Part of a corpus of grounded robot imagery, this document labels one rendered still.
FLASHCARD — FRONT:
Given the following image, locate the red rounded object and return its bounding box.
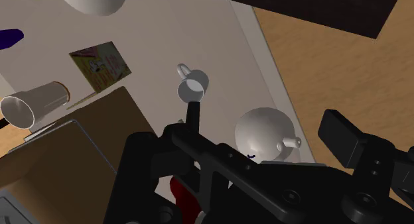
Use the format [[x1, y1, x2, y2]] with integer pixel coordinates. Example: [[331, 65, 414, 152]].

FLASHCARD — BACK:
[[169, 176, 203, 218]]

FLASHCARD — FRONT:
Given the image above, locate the brown cardboard box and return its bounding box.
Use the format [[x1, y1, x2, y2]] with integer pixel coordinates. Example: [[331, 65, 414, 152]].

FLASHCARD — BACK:
[[0, 85, 157, 224]]

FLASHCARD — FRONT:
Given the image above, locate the dark blue object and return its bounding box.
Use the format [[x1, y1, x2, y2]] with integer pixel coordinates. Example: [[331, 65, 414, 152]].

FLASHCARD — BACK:
[[0, 28, 25, 51]]

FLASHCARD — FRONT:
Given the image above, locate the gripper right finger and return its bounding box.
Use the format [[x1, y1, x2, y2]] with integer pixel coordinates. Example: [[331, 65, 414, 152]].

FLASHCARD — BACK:
[[318, 109, 414, 224]]

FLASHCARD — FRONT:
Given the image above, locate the large white bowl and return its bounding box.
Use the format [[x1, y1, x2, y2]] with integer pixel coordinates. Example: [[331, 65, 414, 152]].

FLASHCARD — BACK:
[[56, 0, 129, 17]]

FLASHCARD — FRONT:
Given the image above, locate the small white mug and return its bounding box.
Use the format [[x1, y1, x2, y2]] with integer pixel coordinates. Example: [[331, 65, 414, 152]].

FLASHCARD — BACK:
[[176, 63, 210, 104]]

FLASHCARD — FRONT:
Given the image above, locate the white tall cup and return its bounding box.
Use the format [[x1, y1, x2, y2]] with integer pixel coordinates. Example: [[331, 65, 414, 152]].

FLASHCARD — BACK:
[[0, 81, 70, 130]]

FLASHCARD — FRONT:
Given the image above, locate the thin wooden stick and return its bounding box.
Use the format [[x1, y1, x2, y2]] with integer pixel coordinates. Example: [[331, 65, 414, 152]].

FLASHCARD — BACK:
[[66, 91, 98, 111]]

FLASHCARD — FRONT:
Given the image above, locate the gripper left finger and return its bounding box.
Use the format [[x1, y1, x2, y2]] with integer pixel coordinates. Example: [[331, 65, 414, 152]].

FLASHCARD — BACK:
[[103, 101, 305, 224]]

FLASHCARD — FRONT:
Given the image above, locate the white round pot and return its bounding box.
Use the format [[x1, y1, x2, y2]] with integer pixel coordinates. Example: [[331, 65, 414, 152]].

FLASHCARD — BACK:
[[234, 107, 303, 163]]

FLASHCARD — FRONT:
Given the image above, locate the grey flat slab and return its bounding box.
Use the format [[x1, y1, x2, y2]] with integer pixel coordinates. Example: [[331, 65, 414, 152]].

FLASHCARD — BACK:
[[0, 189, 40, 224]]

